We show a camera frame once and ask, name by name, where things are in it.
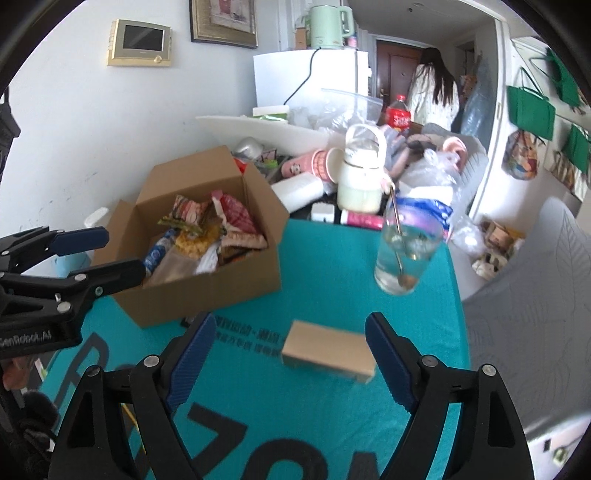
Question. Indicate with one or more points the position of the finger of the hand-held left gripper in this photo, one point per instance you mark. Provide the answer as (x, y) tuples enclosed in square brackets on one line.
[(115, 274), (78, 240)]

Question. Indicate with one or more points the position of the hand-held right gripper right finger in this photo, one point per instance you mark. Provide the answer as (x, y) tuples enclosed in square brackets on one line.
[(388, 360)]

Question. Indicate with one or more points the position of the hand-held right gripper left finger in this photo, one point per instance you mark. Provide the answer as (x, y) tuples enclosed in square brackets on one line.
[(191, 355)]

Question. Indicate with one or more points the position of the brown cardboard box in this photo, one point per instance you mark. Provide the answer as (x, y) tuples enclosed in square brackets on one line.
[(207, 295)]

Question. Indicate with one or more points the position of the small gold box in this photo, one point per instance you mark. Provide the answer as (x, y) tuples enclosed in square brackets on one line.
[(323, 346)]

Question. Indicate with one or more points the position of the red white snack packet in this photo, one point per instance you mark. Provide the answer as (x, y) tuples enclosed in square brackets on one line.
[(240, 221)]

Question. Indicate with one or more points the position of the person's left hand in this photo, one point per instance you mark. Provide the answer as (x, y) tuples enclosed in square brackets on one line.
[(14, 374)]

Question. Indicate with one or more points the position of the white plastic bottle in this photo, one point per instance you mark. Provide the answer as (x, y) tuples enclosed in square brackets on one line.
[(97, 219)]

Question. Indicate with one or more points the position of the green yellow snack packet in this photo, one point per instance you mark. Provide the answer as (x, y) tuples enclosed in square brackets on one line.
[(178, 224)]

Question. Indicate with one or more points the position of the clear drinking glass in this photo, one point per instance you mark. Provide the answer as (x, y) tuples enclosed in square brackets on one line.
[(388, 272)]

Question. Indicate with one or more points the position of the teal printed table mat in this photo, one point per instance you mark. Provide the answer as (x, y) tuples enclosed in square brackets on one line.
[(323, 277)]

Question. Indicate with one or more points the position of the gold framed intercom panel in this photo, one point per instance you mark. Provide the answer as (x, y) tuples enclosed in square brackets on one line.
[(138, 41)]

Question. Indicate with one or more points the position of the grey chair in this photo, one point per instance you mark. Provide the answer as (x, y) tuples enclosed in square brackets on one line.
[(531, 300)]

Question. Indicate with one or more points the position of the blue white tissue pack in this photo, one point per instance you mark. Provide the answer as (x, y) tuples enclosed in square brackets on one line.
[(429, 210)]

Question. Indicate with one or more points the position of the white charger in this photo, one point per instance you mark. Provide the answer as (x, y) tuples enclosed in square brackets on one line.
[(323, 212)]

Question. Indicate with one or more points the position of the dark fuzzy cloth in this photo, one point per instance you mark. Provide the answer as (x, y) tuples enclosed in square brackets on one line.
[(27, 429)]

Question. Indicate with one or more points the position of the silver foil bag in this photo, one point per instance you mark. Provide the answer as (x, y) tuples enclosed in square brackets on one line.
[(247, 147)]

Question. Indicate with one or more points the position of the white plastic bag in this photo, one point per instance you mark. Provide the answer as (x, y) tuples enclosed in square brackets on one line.
[(434, 175)]

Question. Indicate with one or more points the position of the white plastic cylinder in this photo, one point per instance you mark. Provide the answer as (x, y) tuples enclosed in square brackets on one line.
[(298, 189)]

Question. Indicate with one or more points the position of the pink striped paper cup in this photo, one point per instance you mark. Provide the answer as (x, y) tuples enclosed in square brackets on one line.
[(328, 164)]

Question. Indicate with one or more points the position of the pink plush toy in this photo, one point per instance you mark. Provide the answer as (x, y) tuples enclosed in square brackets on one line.
[(455, 150)]

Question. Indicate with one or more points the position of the green white box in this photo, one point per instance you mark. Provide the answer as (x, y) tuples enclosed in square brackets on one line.
[(270, 114)]

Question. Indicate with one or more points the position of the red label cola bottle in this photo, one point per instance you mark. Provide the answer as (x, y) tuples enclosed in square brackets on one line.
[(399, 117)]

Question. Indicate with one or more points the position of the colourful patterned tote bag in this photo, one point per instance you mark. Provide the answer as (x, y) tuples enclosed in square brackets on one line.
[(521, 154)]

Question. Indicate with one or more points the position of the white fridge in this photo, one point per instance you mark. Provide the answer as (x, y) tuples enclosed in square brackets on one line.
[(277, 78)]

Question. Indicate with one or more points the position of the clear plastic tub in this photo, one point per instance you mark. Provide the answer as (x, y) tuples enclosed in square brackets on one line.
[(351, 108)]

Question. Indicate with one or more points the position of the green tote bag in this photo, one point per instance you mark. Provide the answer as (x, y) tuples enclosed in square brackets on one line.
[(579, 147), (531, 110), (565, 83)]

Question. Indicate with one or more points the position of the brown door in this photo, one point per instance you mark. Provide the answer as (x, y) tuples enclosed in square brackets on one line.
[(392, 64)]

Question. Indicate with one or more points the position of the light green kettle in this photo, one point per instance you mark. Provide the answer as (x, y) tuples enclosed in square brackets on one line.
[(325, 27)]

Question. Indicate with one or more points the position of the framed wall picture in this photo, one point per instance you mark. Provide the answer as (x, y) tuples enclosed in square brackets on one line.
[(224, 18)]

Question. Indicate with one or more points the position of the beige patterned wall bag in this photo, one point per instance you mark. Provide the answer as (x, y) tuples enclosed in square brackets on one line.
[(565, 175)]

